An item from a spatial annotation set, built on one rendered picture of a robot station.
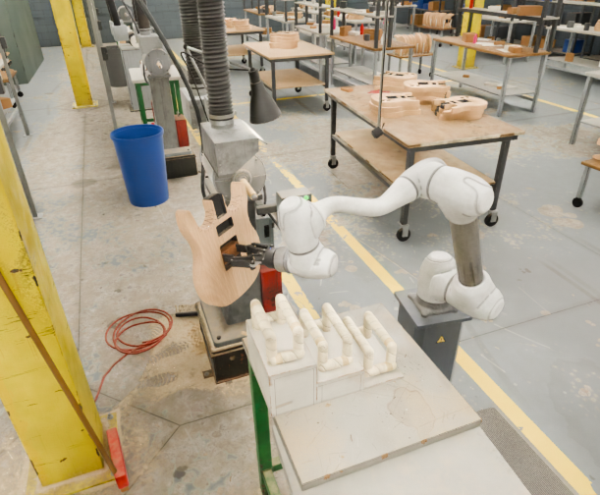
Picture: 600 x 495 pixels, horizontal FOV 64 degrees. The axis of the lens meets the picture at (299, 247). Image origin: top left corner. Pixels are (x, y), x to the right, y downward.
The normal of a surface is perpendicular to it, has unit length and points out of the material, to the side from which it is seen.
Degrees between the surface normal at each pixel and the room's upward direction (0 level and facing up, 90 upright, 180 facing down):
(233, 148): 90
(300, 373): 90
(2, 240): 90
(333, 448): 0
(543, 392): 0
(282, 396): 90
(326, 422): 0
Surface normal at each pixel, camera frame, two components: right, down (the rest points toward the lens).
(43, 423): 0.35, 0.48
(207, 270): 0.86, 0.09
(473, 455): -0.02, -0.86
